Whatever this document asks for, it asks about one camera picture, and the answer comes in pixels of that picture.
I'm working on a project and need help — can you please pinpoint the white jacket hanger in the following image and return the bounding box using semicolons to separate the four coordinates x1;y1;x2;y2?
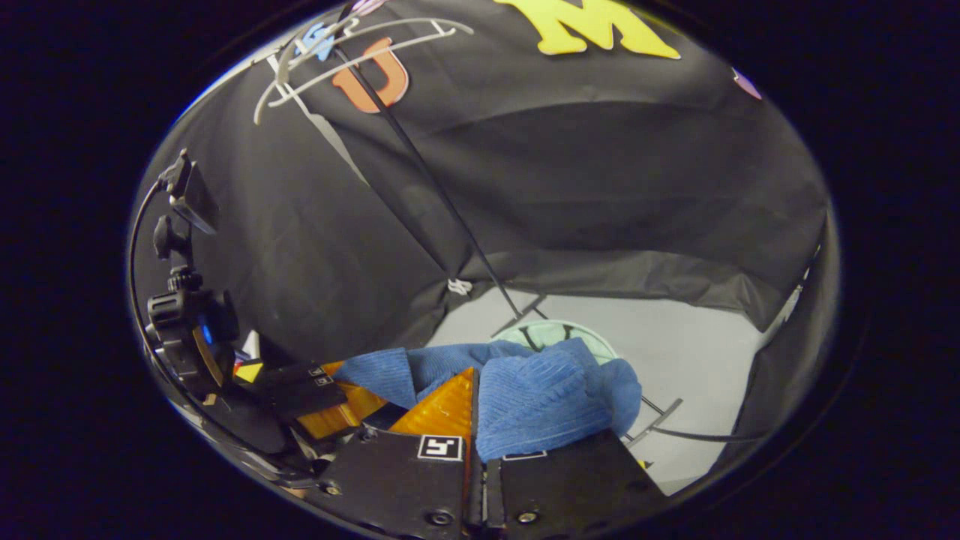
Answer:
253;16;476;126

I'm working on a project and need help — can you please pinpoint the white empty hanger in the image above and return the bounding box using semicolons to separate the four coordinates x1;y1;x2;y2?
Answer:
274;11;362;87

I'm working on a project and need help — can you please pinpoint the blue corduroy jacket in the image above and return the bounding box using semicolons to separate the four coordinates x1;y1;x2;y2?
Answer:
332;337;644;464

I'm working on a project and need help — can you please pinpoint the black floor cable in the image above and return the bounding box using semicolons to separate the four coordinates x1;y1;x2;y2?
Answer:
640;393;764;445

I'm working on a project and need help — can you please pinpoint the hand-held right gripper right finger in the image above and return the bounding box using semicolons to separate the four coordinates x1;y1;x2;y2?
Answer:
484;430;670;539

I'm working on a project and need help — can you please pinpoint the black clothes rack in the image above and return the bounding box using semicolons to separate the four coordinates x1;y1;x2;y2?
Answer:
332;41;685;452

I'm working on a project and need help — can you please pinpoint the black backdrop cloth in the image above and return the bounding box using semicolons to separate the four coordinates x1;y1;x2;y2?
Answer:
129;0;839;481

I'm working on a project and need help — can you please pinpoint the green laundry hamper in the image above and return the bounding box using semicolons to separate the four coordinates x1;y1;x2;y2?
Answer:
490;319;620;370

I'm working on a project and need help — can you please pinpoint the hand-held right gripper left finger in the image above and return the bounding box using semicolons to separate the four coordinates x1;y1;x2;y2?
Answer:
315;367;482;539

